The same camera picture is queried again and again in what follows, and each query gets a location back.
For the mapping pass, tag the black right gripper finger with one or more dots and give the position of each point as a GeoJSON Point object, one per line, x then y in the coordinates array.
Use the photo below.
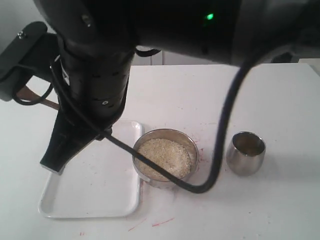
{"type": "Point", "coordinates": [69, 137]}

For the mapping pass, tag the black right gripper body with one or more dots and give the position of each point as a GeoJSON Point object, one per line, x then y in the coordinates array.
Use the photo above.
{"type": "Point", "coordinates": [96, 76]}

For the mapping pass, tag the brown wooden spoon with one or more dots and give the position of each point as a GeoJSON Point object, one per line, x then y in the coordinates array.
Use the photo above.
{"type": "Point", "coordinates": [27, 97]}

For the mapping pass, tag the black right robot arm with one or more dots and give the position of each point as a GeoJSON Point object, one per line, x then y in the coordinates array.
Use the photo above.
{"type": "Point", "coordinates": [97, 41]}

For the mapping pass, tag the steel bowl of rice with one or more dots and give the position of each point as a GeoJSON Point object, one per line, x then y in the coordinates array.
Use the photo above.
{"type": "Point", "coordinates": [170, 149]}

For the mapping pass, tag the small steel cup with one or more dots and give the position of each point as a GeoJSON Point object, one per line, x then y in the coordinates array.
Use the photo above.
{"type": "Point", "coordinates": [245, 153]}

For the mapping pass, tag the white rectangular plastic tray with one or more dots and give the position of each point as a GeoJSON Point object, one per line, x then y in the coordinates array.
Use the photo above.
{"type": "Point", "coordinates": [99, 182]}

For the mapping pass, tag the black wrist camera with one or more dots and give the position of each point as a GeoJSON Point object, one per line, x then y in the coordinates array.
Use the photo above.
{"type": "Point", "coordinates": [13, 77]}

